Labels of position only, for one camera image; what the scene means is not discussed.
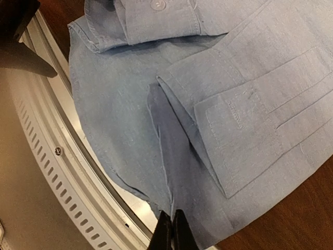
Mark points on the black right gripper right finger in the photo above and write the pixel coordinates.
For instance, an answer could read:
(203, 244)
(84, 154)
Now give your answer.
(182, 234)

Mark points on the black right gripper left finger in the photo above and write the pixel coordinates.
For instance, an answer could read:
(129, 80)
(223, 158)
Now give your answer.
(162, 235)

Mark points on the light blue long sleeve shirt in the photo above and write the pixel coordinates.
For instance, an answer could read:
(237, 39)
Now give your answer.
(217, 108)

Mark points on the front aluminium frame rail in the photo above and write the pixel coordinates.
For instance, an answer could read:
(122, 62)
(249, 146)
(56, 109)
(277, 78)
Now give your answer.
(108, 216)

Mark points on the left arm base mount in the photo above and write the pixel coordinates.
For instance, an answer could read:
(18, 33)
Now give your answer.
(15, 17)

